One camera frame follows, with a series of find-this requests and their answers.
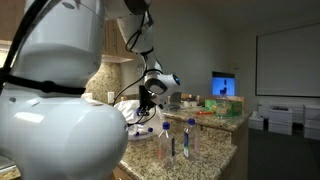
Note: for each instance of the white wall outlet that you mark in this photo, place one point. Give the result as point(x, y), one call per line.
point(110, 97)

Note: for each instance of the white plastic bag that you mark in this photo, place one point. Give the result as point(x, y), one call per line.
point(154, 119)

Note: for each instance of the white projector screen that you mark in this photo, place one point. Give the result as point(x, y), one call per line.
point(288, 62)

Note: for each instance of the clear bottle blue cap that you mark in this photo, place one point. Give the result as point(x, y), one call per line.
point(191, 144)
point(143, 131)
point(166, 147)

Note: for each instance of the white storage boxes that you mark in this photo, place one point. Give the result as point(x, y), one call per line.
point(282, 118)

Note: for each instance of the orange marker pen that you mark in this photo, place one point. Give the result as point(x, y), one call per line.
point(204, 112)

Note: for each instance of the computer monitor screen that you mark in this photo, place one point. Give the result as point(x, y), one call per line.
point(223, 82)

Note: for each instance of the clear bottle behind box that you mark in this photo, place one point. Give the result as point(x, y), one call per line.
point(222, 111)

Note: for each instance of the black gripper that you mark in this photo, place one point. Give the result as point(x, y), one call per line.
point(145, 99)

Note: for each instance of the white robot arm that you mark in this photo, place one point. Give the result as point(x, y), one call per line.
point(47, 127)

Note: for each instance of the wooden upper cabinet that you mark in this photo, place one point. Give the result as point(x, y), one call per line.
point(114, 45)

